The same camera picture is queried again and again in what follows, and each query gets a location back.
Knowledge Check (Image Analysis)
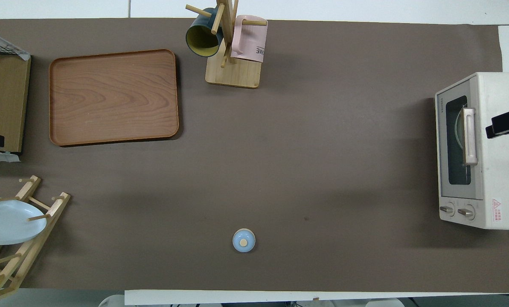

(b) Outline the glass oven door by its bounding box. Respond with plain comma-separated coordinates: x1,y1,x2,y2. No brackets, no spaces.
435,80,485,201

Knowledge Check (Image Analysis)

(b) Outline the white toaster oven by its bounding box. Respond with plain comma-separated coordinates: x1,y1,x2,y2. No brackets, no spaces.
435,72,509,230

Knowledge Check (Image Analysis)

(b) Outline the wooden shelf cabinet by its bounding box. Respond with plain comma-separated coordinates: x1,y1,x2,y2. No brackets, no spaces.
0,26,32,162

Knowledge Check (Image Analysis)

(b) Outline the light blue plate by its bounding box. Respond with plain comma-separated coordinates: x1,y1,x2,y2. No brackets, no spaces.
0,197,48,246

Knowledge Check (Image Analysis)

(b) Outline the wooden dish rack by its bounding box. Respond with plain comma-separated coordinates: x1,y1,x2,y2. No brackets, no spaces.
0,175,71,304

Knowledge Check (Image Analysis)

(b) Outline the wooden serving tray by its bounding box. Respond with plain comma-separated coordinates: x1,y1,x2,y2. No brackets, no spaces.
49,49,180,147

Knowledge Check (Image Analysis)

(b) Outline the brown table mat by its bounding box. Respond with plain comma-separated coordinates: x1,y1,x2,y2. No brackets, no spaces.
0,18,509,295

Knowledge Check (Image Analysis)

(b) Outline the dark mug yellow inside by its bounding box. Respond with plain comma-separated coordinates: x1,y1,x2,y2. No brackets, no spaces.
185,8,223,58

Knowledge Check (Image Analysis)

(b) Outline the wooden mug tree stand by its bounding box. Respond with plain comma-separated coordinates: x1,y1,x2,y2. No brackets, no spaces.
185,0,268,89

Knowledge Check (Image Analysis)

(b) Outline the blue jar cork lid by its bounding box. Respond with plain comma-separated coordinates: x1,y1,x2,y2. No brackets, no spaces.
232,228,256,253

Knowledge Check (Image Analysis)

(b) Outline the pink mug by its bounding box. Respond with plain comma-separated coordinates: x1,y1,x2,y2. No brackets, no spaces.
230,15,268,63

